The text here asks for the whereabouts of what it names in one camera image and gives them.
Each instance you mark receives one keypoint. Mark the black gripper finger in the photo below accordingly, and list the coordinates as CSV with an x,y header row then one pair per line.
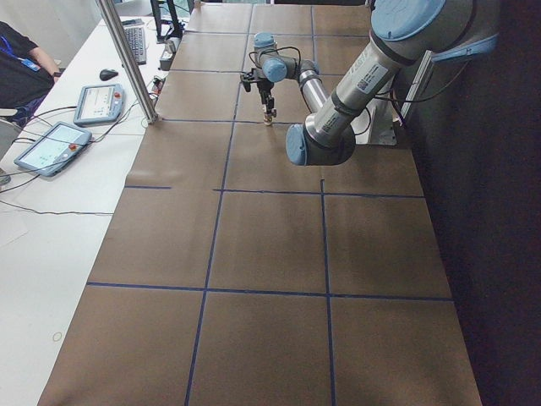
x,y
269,105

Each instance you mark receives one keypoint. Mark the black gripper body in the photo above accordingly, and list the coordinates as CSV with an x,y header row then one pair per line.
x,y
265,88

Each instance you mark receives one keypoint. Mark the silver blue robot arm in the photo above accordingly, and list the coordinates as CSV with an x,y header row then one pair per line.
x,y
401,33

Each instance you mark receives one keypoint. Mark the black monitor stand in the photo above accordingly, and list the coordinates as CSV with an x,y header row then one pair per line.
x,y
167,22

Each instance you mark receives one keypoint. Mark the black keyboard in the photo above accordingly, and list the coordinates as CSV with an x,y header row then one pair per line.
x,y
135,37

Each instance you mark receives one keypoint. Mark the black computer mouse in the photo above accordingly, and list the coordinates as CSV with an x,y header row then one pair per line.
x,y
108,74

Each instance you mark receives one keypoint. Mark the far teach pendant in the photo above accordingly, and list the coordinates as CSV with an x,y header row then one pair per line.
x,y
99,104

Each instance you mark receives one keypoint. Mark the teach pendant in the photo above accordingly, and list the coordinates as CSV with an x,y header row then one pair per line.
x,y
99,104
54,150

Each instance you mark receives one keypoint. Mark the brown paper table cover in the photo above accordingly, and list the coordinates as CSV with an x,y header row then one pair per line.
x,y
229,276

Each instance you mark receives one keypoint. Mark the near teach pendant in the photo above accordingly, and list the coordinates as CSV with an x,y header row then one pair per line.
x,y
54,150

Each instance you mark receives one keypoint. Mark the seated person black shirt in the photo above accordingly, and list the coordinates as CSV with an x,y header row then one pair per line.
x,y
28,74

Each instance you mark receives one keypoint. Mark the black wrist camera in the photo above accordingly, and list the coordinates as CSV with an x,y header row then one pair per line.
x,y
247,79

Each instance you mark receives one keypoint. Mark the white mount base plate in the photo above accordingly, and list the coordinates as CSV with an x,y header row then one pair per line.
x,y
381,130

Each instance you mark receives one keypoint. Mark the aluminium frame post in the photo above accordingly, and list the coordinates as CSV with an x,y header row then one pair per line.
x,y
114,25

